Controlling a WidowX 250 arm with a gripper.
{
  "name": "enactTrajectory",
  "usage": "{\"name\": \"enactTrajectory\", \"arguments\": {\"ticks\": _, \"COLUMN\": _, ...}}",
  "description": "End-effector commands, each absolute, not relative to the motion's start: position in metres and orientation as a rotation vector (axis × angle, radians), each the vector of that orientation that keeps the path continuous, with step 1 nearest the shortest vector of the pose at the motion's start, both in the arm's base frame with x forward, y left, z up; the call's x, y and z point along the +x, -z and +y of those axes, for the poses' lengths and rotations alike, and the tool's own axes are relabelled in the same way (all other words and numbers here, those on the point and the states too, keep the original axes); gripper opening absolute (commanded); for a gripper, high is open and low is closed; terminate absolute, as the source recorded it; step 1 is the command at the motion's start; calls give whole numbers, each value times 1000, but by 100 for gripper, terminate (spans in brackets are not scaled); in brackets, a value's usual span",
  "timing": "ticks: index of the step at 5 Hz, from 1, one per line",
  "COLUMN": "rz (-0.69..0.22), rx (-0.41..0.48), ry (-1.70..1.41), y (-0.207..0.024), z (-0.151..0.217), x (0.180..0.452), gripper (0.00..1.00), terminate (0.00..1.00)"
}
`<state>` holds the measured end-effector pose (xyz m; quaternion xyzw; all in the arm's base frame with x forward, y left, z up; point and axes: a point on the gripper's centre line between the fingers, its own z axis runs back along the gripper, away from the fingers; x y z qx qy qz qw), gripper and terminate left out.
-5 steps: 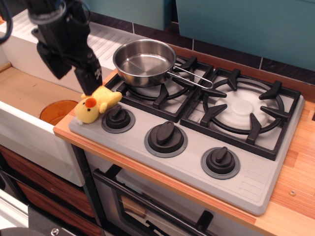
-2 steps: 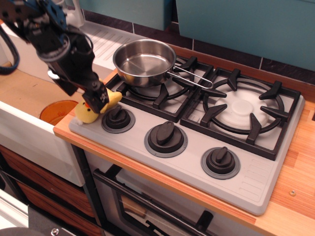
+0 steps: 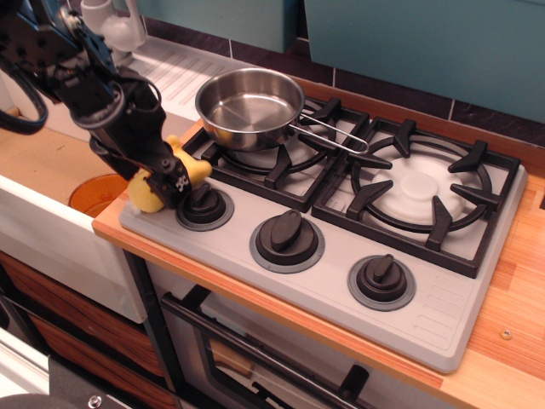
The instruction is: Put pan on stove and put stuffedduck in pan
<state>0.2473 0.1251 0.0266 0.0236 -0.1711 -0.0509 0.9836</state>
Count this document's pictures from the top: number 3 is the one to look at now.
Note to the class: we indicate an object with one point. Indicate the oven door with handle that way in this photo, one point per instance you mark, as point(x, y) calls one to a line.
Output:
point(246, 360)

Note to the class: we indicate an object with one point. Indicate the wooden drawer front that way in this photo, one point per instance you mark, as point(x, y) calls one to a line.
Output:
point(88, 337)

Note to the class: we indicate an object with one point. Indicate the black left stove knob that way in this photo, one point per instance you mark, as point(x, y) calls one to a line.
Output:
point(204, 209)

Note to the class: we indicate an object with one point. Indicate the white toy sink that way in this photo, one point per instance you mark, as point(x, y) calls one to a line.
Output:
point(39, 172)

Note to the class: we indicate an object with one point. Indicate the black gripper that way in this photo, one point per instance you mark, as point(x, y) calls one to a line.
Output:
point(126, 134)

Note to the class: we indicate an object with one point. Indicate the black burner grate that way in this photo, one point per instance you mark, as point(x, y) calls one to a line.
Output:
point(294, 173)
point(445, 202)

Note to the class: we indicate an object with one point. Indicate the black stove knob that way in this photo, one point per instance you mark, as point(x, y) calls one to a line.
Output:
point(204, 209)
point(287, 244)
point(381, 283)

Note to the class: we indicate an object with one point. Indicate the black right burner grate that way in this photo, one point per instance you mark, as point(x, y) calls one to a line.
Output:
point(445, 202)

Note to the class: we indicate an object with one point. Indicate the black middle stove knob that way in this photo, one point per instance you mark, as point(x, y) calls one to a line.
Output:
point(287, 244)

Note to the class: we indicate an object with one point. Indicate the black right stove knob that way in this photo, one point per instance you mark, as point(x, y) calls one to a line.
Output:
point(381, 283)

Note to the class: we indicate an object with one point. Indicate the grey toy faucet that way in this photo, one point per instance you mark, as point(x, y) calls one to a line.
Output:
point(122, 35)

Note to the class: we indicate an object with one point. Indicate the black left burner grate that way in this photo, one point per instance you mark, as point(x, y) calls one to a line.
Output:
point(294, 173)

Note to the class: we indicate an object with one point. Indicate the yellow stuffed duck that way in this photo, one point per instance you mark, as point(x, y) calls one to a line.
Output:
point(140, 193)

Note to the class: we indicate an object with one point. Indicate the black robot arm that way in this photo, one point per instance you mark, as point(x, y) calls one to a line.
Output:
point(51, 53)

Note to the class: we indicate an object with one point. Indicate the grey toy stove top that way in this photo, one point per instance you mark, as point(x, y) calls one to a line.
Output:
point(433, 328)

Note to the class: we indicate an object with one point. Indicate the stainless steel pan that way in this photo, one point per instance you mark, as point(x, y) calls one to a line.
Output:
point(254, 109)

